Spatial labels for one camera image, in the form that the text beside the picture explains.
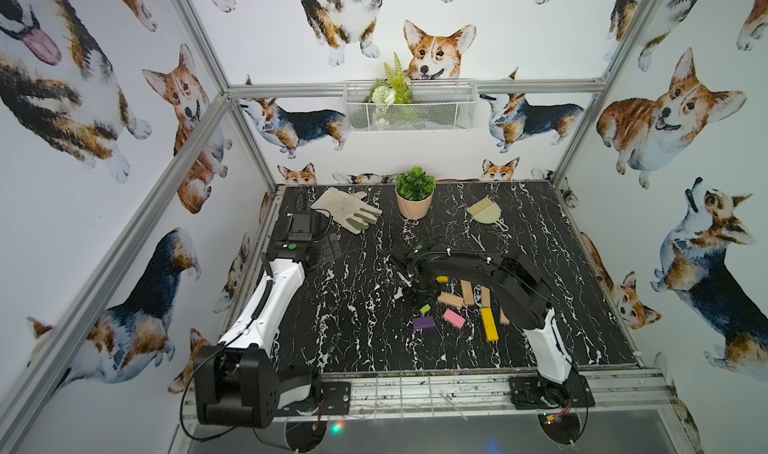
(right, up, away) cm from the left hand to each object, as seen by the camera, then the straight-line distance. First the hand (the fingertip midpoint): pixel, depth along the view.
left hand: (323, 243), depth 85 cm
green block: (+29, -19, +2) cm, 35 cm away
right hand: (+27, -19, +4) cm, 33 cm away
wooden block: (+37, -17, +4) cm, 41 cm away
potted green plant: (+26, +16, +16) cm, 35 cm away
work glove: (+2, +9, +29) cm, 30 cm away
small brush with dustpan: (+54, +9, +29) cm, 62 cm away
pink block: (+37, -22, +1) cm, 43 cm away
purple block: (+29, -22, +1) cm, 37 cm away
